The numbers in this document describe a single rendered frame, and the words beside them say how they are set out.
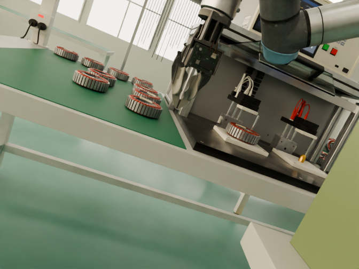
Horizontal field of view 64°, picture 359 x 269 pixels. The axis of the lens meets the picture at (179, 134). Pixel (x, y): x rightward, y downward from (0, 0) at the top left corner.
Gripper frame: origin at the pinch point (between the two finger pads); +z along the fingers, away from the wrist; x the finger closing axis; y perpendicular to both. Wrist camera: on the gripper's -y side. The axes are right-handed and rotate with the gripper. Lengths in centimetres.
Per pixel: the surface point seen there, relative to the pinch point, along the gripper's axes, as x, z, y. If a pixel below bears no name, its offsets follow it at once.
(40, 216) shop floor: -30, 84, -65
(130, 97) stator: -10.2, 6.0, -18.6
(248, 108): 26.8, -3.7, -24.3
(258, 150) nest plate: 31.4, 6.4, -14.5
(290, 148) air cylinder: 54, 5, -34
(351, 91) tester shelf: 64, -24, -32
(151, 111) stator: -3.1, 7.2, -16.3
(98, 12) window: -131, -48, -662
